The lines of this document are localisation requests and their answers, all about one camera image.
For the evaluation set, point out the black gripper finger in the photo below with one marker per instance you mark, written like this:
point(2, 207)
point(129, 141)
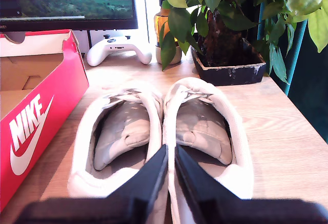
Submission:
point(194, 178)
point(151, 172)

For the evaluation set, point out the white leather sneaker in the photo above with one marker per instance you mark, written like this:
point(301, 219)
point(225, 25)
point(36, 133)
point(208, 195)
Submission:
point(79, 157)
point(238, 137)

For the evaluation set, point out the red Nike shoebox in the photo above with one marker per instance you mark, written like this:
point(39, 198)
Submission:
point(51, 101)

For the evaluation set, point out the black rectangular plant tray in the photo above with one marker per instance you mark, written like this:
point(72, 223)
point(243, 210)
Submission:
point(230, 75)

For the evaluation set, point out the small white pot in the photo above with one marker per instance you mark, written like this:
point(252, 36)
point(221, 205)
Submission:
point(176, 55)

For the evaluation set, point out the white game controller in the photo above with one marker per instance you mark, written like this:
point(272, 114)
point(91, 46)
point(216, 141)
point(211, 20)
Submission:
point(118, 47)

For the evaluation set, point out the amber glass pump bottle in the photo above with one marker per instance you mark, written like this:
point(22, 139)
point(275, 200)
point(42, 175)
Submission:
point(160, 21)

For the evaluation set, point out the green leafy potted plant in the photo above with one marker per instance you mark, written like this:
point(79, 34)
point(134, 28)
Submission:
point(179, 21)

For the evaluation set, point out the wide black Huawei monitor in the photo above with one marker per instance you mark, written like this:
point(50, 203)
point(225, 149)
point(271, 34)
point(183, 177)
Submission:
point(77, 3)

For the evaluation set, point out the teal metal frame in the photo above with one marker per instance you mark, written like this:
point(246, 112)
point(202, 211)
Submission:
point(294, 62)

